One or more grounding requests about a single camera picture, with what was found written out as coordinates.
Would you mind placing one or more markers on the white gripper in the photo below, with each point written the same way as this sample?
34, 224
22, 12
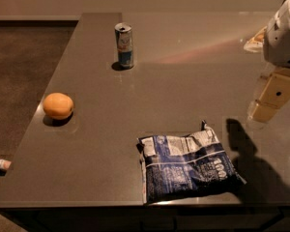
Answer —
281, 42

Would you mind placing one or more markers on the blue chip bag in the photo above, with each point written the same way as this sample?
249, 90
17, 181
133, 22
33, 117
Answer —
177, 167

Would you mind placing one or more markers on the silver blue redbull can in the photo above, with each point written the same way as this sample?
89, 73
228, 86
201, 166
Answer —
123, 35

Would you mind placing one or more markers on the orange fruit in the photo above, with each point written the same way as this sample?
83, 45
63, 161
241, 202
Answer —
58, 106

